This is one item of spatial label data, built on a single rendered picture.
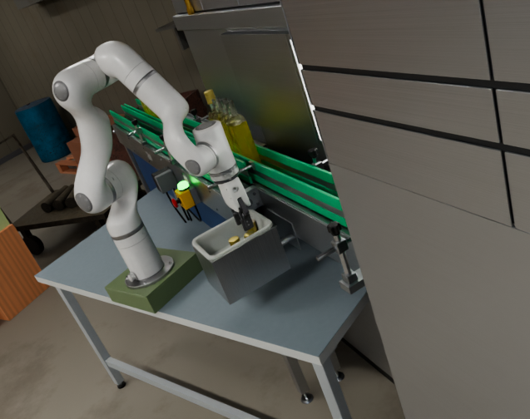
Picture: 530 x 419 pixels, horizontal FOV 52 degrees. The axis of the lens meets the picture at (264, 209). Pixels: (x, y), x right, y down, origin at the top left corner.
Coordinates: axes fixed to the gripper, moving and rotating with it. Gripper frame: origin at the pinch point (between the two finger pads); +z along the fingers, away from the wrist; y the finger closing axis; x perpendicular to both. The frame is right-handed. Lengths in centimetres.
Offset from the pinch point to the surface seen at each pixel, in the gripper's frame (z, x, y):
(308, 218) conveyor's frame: -0.5, -12.5, -18.6
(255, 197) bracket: 0.7, -9.9, 12.5
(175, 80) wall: 36, -107, 444
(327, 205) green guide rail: -6.4, -14.9, -27.9
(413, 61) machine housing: -55, 2, -96
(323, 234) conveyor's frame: 2.8, -12.6, -24.6
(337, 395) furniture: 50, 1, -29
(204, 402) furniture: 83, 34, 37
